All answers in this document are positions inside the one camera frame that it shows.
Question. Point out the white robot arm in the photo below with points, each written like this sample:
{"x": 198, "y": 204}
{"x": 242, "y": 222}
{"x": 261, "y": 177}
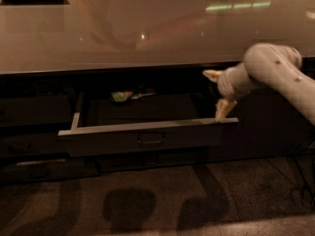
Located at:
{"x": 266, "y": 65}

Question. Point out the green snack bag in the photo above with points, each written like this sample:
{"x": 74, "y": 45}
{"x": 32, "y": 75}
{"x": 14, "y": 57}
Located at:
{"x": 131, "y": 94}

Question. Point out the grey drawer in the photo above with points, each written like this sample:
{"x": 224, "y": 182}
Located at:
{"x": 41, "y": 110}
{"x": 46, "y": 171}
{"x": 30, "y": 145}
{"x": 157, "y": 122}
{"x": 147, "y": 160}

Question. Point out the grey cabinet door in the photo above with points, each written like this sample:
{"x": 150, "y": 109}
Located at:
{"x": 268, "y": 126}

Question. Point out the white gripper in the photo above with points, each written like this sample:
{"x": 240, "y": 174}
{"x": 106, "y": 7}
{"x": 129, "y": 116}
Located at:
{"x": 225, "y": 85}

